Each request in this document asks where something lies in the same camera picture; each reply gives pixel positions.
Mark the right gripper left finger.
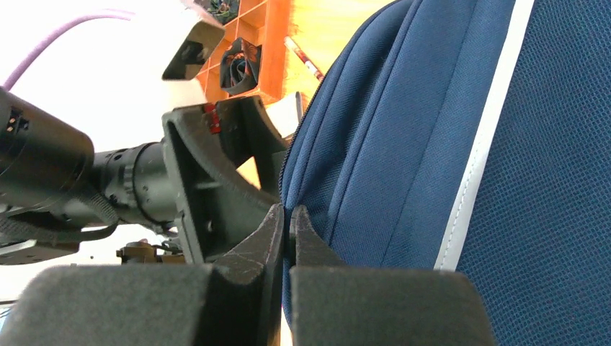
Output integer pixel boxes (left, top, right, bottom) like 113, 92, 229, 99
210, 204, 284, 345

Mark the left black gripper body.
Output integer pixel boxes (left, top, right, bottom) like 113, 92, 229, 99
162, 96, 288, 264

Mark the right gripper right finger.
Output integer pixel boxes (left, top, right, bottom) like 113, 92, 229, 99
289, 205, 346, 345

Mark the navy blue backpack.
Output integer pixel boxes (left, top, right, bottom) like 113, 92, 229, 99
280, 1, 610, 345

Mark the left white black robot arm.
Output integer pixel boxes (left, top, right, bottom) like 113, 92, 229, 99
1, 91, 287, 265

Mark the red pen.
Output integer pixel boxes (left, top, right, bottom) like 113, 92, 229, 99
283, 36, 324, 81

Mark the wooden compartment tray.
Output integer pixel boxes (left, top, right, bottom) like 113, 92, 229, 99
197, 0, 292, 105

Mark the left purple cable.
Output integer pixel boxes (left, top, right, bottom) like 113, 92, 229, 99
0, 9, 137, 92

